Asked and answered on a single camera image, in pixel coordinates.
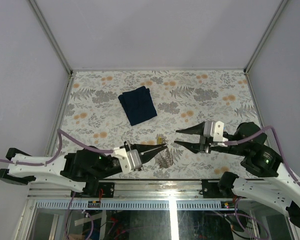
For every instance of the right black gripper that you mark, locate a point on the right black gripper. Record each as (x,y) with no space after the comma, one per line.
(205,144)

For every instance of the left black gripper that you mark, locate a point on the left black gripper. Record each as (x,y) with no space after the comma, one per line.
(147,151)

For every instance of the keyring with tagged keys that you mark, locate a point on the keyring with tagged keys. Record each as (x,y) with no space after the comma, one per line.
(164,159)

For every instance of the key with yellow tag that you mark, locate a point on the key with yellow tag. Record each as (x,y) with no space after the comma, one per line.
(161,140)

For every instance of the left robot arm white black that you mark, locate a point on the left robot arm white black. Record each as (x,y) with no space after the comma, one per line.
(79,171)

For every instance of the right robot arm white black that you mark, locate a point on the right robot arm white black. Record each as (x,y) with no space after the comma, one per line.
(260,160)

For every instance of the folded navy blue cloth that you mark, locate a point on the folded navy blue cloth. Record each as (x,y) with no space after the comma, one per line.
(138,105)

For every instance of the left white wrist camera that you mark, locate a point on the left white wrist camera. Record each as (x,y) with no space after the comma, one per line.
(129,160)

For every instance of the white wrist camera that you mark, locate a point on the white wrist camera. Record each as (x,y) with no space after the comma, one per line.
(129,160)
(214,132)

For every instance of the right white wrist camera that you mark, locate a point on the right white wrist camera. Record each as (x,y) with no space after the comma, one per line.
(214,132)

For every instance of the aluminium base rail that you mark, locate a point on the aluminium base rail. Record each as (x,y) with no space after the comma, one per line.
(143,189)

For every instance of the slotted white cable duct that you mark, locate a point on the slotted white cable duct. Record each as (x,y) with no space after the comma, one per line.
(110,204)

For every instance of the left aluminium frame post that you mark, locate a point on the left aluminium frame post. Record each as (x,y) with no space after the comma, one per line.
(49,35)

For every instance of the aluminium frame post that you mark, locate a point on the aluminium frame post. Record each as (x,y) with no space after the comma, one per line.
(278,12)
(49,35)

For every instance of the right aluminium frame post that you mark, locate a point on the right aluminium frame post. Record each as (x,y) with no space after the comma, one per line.
(278,12)

